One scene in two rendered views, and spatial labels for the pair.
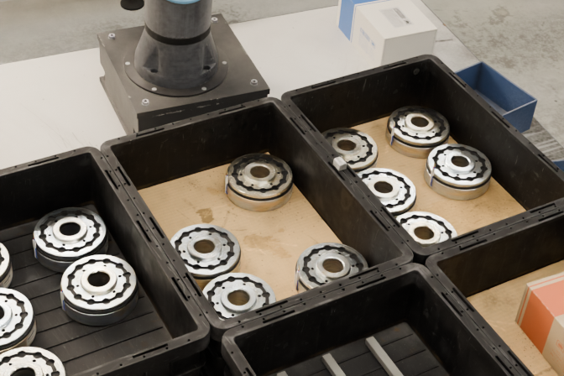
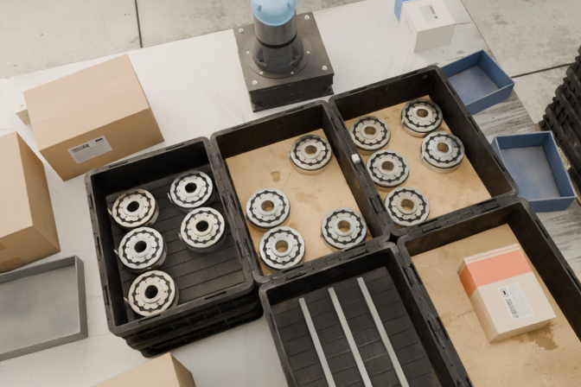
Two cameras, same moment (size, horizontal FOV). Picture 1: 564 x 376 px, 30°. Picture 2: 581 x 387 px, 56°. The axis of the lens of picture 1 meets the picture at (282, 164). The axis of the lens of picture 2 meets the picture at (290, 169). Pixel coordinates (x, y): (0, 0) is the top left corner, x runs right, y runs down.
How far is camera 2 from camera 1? 0.54 m
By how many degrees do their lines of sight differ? 22
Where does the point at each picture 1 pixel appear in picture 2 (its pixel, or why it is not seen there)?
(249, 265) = (296, 216)
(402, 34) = (430, 28)
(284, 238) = (320, 197)
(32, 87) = (198, 57)
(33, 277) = (170, 215)
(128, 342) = (217, 266)
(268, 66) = (342, 43)
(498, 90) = (491, 70)
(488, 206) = (458, 179)
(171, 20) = (268, 34)
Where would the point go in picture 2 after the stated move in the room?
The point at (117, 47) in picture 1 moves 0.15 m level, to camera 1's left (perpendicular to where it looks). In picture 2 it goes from (244, 39) to (196, 33)
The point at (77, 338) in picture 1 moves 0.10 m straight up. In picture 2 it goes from (188, 261) to (178, 243)
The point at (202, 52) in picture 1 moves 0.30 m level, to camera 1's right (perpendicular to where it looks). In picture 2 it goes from (290, 51) to (399, 65)
